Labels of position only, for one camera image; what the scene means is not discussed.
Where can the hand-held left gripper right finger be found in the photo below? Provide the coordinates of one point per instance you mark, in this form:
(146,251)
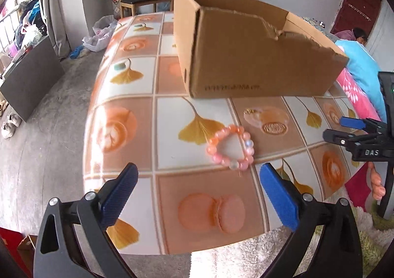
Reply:
(280,198)

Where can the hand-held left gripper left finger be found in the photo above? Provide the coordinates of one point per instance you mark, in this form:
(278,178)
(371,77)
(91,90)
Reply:
(121,188)

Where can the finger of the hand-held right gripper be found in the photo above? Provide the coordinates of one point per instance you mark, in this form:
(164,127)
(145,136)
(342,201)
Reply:
(352,122)
(338,139)

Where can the brown cardboard box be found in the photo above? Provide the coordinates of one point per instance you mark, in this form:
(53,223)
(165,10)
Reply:
(246,59)

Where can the person's right hand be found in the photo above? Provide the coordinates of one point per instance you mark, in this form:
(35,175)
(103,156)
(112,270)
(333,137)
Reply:
(377,187)

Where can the pink floral blanket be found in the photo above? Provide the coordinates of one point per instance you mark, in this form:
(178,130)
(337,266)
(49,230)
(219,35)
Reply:
(354,93)

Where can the blue pillow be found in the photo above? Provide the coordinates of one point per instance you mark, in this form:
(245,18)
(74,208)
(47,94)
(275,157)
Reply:
(360,62)

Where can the grey patterned quilt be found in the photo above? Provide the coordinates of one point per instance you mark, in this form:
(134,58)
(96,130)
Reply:
(317,27)

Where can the small cardboard box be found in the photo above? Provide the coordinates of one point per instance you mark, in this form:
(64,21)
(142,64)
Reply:
(27,247)

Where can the white shoe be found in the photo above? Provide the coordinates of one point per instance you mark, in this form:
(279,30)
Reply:
(14,119)
(7,130)

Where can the dark grey board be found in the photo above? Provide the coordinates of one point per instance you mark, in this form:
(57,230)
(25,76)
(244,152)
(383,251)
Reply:
(34,81)

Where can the white plastic bag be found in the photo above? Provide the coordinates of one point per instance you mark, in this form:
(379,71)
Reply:
(100,34)

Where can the pile of clothes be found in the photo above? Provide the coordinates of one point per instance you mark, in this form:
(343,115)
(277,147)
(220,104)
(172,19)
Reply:
(29,25)

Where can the grey curtain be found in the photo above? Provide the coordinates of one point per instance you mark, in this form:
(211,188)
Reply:
(61,4)

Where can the metal hook rail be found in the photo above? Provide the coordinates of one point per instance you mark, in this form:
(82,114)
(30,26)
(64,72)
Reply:
(359,10)

